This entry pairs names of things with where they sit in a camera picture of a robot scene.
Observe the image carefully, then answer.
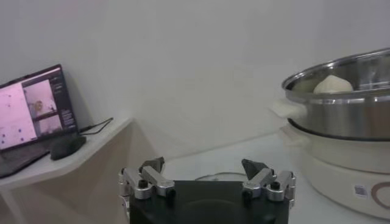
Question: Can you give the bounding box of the black computer mouse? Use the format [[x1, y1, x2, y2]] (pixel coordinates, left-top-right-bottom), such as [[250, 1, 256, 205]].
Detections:
[[49, 135, 88, 161]]

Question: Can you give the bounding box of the black open laptop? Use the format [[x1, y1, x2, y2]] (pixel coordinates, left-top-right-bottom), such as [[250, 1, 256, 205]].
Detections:
[[0, 63, 80, 179]]

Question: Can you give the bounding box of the cream electric cooking pot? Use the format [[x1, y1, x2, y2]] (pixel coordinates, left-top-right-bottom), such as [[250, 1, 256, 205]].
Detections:
[[269, 99, 390, 220]]

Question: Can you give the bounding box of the perforated steel steamer basket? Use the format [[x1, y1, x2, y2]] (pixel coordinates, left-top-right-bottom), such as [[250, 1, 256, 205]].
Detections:
[[282, 47, 390, 141]]

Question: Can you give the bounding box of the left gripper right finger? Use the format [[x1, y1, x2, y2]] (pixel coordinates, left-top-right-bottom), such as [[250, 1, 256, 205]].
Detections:
[[241, 158, 297, 208]]

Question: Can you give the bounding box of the white steamed baozi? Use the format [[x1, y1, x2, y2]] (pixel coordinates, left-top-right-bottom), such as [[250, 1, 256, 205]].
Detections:
[[313, 74, 354, 94]]

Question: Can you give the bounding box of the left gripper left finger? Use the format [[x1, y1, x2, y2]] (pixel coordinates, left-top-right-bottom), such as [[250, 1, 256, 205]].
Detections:
[[118, 156, 177, 203]]

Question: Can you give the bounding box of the white side table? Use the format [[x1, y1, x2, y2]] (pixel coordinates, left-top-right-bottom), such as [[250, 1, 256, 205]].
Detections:
[[0, 117, 159, 224]]

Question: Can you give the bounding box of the round glass pot lid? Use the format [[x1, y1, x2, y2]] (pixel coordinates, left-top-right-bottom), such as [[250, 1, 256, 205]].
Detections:
[[194, 172, 249, 183]]

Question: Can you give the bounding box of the black laptop cable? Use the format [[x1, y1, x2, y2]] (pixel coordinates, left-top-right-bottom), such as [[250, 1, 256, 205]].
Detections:
[[78, 117, 114, 136]]

